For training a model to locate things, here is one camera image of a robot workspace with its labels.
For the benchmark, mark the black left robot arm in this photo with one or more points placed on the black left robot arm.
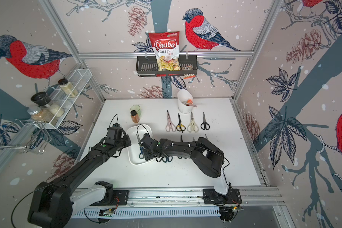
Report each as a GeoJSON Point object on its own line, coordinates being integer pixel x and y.
{"type": "Point", "coordinates": [52, 203]}

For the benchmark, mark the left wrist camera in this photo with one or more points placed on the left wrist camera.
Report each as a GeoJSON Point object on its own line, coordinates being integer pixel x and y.
{"type": "Point", "coordinates": [114, 132]}

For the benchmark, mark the green glass cup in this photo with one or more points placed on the green glass cup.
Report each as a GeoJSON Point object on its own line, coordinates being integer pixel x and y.
{"type": "Point", "coordinates": [136, 108]}

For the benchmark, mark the red chuba cassava chips bag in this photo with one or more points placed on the red chuba cassava chips bag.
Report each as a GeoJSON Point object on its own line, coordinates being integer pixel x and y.
{"type": "Point", "coordinates": [166, 48]}

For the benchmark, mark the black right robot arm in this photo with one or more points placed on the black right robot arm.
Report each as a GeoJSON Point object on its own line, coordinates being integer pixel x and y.
{"type": "Point", "coordinates": [205, 155]}

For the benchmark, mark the black wall basket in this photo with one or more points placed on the black wall basket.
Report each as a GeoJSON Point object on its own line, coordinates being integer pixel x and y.
{"type": "Point", "coordinates": [153, 67]}

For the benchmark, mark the wooden spoon in cup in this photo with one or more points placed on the wooden spoon in cup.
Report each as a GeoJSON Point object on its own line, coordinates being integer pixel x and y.
{"type": "Point", "coordinates": [189, 104]}

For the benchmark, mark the cream handled kitchen scissors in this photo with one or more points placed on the cream handled kitchen scissors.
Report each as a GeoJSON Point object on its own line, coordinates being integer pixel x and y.
{"type": "Point", "coordinates": [192, 127]}

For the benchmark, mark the dark blue handled scissors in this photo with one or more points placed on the dark blue handled scissors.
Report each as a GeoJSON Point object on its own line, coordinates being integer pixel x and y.
{"type": "Point", "coordinates": [164, 159]}

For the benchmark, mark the white plastic storage box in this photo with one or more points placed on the white plastic storage box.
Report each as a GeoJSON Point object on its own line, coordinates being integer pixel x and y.
{"type": "Point", "coordinates": [135, 151]}

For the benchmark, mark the spice jar silver lid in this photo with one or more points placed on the spice jar silver lid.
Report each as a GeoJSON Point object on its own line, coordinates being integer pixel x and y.
{"type": "Point", "coordinates": [41, 115]}

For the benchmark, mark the spice jar black lid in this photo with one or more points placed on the spice jar black lid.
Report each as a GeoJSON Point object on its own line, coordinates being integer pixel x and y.
{"type": "Point", "coordinates": [68, 88]}

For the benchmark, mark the black yellow handled scissors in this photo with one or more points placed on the black yellow handled scissors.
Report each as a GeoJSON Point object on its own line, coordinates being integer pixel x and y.
{"type": "Point", "coordinates": [180, 127]}

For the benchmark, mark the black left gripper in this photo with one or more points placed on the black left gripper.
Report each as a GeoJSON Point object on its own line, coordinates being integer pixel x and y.
{"type": "Point", "coordinates": [127, 137]}

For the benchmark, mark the wire wall rack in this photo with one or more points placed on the wire wall rack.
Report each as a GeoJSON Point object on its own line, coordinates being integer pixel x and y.
{"type": "Point", "coordinates": [24, 136]}

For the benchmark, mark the black handled long scissors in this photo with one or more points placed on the black handled long scissors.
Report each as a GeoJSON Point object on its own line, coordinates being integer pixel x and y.
{"type": "Point", "coordinates": [181, 139]}

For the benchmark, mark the black pepper grinder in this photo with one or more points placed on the black pepper grinder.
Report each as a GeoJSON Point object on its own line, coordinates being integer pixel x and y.
{"type": "Point", "coordinates": [43, 100]}

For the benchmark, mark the red sweet pepper spice bottle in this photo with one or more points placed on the red sweet pepper spice bottle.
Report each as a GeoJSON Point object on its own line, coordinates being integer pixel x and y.
{"type": "Point", "coordinates": [134, 116]}

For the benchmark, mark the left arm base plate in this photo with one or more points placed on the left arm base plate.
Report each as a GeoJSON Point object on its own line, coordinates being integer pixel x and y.
{"type": "Point", "coordinates": [116, 197]}

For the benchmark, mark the small snack packet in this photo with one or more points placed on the small snack packet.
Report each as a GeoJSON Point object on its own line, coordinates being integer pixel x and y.
{"type": "Point", "coordinates": [189, 73]}

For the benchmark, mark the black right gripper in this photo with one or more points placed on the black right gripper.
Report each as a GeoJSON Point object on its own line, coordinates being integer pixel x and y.
{"type": "Point", "coordinates": [146, 157]}

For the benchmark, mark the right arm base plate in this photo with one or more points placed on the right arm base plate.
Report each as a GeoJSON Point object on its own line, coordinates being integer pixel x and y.
{"type": "Point", "coordinates": [210, 196]}

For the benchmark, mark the white wire spice rack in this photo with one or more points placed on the white wire spice rack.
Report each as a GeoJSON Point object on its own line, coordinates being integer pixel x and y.
{"type": "Point", "coordinates": [79, 78]}

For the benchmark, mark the white utensil holder cup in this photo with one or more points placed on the white utensil holder cup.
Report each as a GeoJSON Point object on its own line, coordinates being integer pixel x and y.
{"type": "Point", "coordinates": [183, 96]}

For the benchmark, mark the pink handled kitchen scissors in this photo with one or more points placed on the pink handled kitchen scissors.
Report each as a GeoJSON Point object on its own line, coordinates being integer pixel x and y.
{"type": "Point", "coordinates": [170, 127]}

